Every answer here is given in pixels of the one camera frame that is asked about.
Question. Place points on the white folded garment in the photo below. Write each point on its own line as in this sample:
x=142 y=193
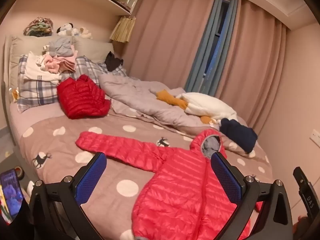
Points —
x=35 y=67

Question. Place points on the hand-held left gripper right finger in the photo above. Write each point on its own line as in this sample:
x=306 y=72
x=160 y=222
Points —
x=226 y=177

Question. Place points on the plaid pillow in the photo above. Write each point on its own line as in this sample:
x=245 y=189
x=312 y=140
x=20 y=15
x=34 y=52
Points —
x=37 y=90

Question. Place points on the white goose plush toy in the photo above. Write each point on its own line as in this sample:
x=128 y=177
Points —
x=207 y=105

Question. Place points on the beige plush toy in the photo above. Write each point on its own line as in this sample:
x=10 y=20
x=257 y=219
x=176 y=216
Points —
x=85 y=33

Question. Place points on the brown polka dot bedspread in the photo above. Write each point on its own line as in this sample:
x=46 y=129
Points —
x=62 y=142

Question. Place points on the pink-red hooded down jacket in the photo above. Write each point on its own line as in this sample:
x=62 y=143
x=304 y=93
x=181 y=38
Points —
x=175 y=180

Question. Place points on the pink curtain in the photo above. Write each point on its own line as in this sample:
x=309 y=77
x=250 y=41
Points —
x=255 y=67
x=170 y=35

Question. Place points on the beige pillow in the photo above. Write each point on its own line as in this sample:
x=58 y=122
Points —
x=95 y=50

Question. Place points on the grey duvet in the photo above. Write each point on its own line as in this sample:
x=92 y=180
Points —
x=140 y=97

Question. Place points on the white wall socket strip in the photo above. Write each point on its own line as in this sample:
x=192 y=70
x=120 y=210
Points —
x=315 y=138

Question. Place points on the multicoloured cloth bundle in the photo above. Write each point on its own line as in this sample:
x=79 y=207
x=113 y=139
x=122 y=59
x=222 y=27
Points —
x=38 y=27

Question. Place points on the tape roll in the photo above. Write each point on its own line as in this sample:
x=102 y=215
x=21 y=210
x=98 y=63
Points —
x=18 y=173

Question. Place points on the grey-blue garment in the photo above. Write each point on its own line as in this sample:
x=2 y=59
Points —
x=61 y=46

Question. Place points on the pink folded garment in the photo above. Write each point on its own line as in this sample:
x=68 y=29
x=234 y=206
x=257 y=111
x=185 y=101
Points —
x=62 y=63

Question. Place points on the white and black plush toy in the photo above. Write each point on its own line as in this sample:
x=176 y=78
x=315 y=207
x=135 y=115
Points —
x=66 y=30

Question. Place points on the navy folded garment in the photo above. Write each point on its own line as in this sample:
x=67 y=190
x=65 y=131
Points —
x=237 y=132

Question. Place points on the pile of pink white clothes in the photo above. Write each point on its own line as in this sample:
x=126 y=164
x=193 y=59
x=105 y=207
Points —
x=27 y=45

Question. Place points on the blue curtain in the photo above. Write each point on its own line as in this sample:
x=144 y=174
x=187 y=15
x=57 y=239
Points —
x=200 y=62

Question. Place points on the black cloth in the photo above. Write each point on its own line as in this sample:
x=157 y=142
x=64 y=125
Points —
x=112 y=61

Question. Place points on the smartphone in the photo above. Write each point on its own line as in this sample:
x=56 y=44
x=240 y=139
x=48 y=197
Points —
x=11 y=192

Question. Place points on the dark red folded down jacket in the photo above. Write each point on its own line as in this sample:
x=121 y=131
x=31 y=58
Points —
x=80 y=97

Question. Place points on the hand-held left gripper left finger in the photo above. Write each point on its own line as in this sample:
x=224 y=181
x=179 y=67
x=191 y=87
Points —
x=91 y=177

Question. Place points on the window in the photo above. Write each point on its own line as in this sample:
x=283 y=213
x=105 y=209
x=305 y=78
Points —
x=217 y=42

